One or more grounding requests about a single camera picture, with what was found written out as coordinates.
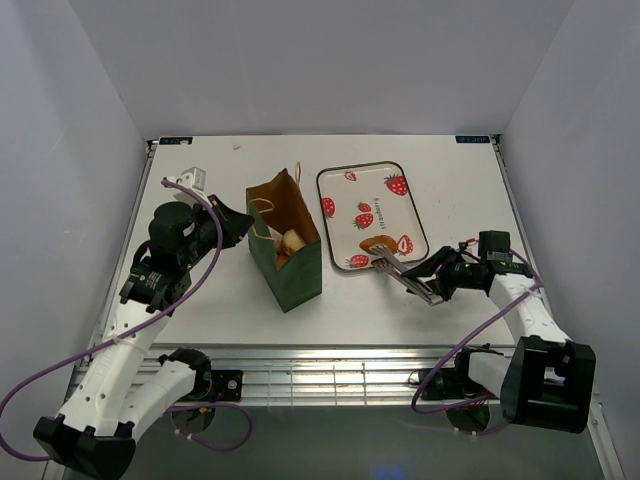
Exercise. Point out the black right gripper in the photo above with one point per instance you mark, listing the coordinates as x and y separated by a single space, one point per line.
440 286

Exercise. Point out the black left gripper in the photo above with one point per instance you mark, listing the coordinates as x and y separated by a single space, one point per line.
234 225

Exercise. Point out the metal food tongs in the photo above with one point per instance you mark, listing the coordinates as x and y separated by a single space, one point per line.
388 264

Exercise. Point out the green brown paper bag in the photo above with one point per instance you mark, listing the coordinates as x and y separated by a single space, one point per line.
280 204

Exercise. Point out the large orange crumb bread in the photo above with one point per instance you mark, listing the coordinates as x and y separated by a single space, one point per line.
282 259

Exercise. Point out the small round bun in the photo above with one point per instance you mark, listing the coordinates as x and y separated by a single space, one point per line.
292 242

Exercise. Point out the small brown croissant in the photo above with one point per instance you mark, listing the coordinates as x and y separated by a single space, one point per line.
385 241

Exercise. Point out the long sesame bread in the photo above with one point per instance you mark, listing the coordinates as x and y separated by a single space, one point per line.
275 236

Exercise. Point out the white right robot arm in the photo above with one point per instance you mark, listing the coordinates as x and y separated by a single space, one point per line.
548 380

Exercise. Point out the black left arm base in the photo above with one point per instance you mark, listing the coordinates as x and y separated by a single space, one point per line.
226 385

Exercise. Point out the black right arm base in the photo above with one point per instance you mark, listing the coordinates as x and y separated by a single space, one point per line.
446 386

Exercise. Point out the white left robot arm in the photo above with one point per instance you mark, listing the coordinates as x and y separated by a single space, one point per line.
95 432

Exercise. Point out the strawberry pattern tray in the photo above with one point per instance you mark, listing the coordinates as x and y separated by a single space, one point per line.
363 201

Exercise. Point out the blue label sticker left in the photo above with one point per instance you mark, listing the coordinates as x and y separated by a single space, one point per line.
176 141

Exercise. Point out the blue label sticker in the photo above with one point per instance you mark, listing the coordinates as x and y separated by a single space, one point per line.
472 139
176 141

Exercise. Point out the blue label sticker right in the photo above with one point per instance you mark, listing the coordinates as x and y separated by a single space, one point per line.
472 139

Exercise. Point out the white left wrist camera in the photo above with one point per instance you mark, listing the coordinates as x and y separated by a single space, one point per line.
193 180

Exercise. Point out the aluminium table rail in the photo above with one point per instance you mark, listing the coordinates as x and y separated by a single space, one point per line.
278 376

